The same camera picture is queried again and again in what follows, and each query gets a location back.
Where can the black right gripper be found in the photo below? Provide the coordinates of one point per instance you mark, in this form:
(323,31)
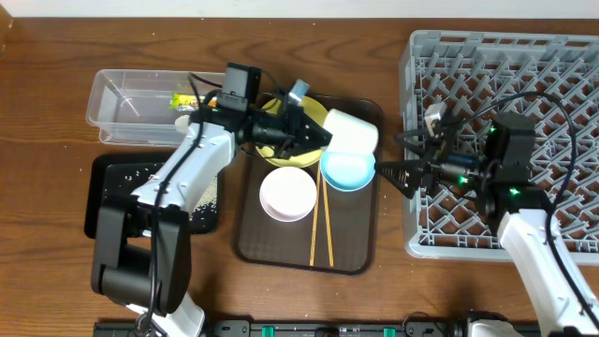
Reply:
(426,168)

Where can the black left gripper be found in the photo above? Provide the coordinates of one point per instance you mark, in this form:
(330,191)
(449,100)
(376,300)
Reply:
(294,131)

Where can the white cup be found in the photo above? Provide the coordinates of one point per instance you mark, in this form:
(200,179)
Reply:
(350,135)

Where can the light blue bowl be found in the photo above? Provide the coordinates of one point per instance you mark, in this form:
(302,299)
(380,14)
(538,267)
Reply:
(347,172)

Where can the wooden chopstick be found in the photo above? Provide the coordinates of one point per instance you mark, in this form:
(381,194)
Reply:
(327,220)
(315,218)

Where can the pink white bowl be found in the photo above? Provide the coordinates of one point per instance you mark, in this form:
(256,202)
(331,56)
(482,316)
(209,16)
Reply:
(287,194)

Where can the rice pile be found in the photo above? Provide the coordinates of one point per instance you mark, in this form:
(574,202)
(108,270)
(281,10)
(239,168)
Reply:
(123,179)

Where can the white tissue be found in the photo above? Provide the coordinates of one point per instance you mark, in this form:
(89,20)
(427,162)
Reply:
(181,124)

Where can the green snack wrapper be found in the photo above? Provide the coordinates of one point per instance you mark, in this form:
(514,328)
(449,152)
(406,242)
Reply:
(185,102)

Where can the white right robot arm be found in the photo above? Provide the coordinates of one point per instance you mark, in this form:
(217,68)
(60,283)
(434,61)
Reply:
(517,211)

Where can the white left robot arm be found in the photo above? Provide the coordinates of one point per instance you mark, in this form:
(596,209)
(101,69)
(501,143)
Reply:
(142,254)

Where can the grey plastic dishwasher rack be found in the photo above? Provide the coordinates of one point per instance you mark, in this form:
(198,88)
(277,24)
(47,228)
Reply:
(552,79)

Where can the clear plastic waste bin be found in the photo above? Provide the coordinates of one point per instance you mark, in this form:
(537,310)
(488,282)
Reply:
(136,107)

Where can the black waste tray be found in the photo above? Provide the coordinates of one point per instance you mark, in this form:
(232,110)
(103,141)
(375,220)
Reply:
(99,166)

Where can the yellow plate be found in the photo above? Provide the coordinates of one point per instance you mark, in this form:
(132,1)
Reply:
(318,113)

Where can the brown serving tray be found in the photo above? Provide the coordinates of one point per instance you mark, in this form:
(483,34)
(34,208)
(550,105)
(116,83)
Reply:
(261,239)

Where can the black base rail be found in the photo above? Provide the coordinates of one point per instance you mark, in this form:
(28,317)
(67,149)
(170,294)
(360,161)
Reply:
(414,325)

